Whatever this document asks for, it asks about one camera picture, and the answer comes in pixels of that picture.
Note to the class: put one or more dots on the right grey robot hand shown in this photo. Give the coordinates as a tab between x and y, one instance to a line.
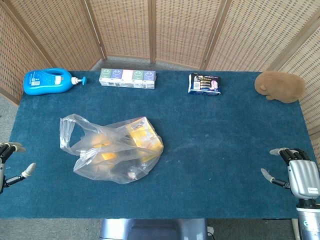
303	177

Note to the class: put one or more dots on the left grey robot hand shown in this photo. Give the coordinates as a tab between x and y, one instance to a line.
3	152

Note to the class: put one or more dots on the clear plastic bag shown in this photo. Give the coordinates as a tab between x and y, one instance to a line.
100	167

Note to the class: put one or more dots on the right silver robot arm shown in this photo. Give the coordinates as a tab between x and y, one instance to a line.
308	220

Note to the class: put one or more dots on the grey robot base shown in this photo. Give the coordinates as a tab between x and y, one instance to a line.
152	230

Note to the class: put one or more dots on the blue pump bottle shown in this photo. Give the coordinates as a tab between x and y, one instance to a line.
42	82

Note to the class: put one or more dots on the brown plush toy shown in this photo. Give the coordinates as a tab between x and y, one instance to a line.
280	86

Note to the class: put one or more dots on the blue table cloth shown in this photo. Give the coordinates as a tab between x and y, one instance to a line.
212	150

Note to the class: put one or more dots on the yellow round soft item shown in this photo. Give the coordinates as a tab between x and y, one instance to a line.
105	147

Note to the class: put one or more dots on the white power socket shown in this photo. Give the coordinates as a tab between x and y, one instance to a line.
210	230

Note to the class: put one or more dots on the dark blue pad pack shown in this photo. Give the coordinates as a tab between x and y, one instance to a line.
203	83

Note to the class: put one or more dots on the yellow snack box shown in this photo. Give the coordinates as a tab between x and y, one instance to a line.
146	137

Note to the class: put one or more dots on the multicolour tissue pack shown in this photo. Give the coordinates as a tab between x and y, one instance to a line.
127	78

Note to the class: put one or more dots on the wicker folding screen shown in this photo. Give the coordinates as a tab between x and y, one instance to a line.
190	30

